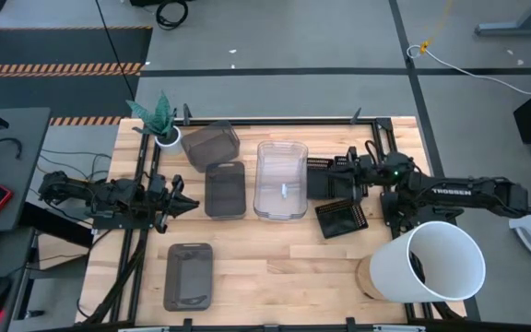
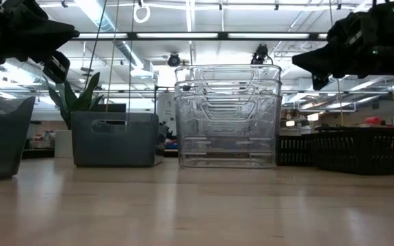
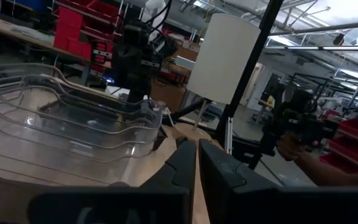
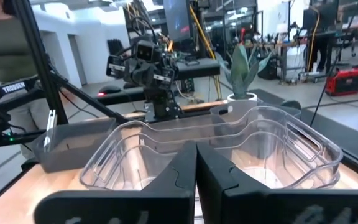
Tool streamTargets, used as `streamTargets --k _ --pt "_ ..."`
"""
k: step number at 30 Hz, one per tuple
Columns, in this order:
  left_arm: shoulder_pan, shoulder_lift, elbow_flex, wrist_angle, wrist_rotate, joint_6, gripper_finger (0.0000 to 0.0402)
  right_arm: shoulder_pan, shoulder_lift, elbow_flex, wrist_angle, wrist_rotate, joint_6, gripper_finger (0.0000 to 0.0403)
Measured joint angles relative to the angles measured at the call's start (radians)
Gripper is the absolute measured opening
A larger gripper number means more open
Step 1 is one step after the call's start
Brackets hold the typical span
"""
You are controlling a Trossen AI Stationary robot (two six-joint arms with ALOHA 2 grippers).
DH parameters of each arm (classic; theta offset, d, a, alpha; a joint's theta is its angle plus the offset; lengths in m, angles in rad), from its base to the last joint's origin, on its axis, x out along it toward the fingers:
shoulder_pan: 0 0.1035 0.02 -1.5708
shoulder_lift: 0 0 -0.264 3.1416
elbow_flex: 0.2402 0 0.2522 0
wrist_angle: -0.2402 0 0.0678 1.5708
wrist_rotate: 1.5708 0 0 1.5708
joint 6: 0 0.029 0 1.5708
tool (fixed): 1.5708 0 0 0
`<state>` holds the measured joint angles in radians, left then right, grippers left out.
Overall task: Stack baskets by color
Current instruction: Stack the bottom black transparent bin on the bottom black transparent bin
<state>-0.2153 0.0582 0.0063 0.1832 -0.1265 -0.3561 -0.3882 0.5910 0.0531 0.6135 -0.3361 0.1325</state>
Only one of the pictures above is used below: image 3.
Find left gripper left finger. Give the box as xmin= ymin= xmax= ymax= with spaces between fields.
xmin=28 ymin=138 xmax=197 ymax=224

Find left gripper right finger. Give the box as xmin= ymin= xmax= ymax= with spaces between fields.
xmin=199 ymin=139 xmax=358 ymax=224

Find clear plastic bin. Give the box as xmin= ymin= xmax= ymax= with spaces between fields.
xmin=0 ymin=63 xmax=163 ymax=147
xmin=0 ymin=90 xmax=162 ymax=162
xmin=0 ymin=108 xmax=160 ymax=188

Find person's forearm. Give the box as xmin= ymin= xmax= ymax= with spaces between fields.
xmin=292 ymin=151 xmax=358 ymax=188

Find red shelf bin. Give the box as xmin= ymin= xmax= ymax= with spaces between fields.
xmin=85 ymin=0 xmax=121 ymax=20
xmin=57 ymin=0 xmax=93 ymax=10

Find white plastic cover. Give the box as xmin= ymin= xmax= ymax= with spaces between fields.
xmin=141 ymin=0 xmax=168 ymax=23

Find white box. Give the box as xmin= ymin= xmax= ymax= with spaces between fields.
xmin=175 ymin=55 xmax=196 ymax=71

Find large cardboard box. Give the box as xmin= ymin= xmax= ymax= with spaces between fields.
xmin=149 ymin=79 xmax=188 ymax=114

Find small red storage bin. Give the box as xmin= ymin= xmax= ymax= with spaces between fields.
xmin=68 ymin=39 xmax=93 ymax=60

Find white light bar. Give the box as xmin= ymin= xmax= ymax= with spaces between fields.
xmin=224 ymin=116 xmax=234 ymax=155

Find round wooden lamp base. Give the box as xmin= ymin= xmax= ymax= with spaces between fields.
xmin=174 ymin=123 xmax=214 ymax=144

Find person's hand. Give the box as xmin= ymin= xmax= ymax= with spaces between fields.
xmin=277 ymin=132 xmax=320 ymax=162

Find thin metal lamp pole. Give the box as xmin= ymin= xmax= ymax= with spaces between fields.
xmin=193 ymin=98 xmax=209 ymax=131

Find white cylindrical lamp shade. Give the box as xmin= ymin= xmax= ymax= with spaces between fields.
xmin=186 ymin=12 xmax=262 ymax=106

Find pale door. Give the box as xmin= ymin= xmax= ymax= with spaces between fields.
xmin=239 ymin=62 xmax=265 ymax=108

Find blue storage bin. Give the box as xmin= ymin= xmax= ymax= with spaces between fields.
xmin=14 ymin=0 xmax=48 ymax=13

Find red bins on cart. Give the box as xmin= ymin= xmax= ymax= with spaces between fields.
xmin=318 ymin=116 xmax=358 ymax=175

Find ceiling light tube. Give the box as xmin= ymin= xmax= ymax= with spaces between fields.
xmin=264 ymin=45 xmax=358 ymax=52

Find black aluminium table frame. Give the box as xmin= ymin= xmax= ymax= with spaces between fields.
xmin=160 ymin=98 xmax=279 ymax=170

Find black vertical frame post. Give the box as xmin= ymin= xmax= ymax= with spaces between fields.
xmin=214 ymin=0 xmax=285 ymax=147

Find black cage frame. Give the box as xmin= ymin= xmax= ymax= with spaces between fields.
xmin=290 ymin=72 xmax=358 ymax=119

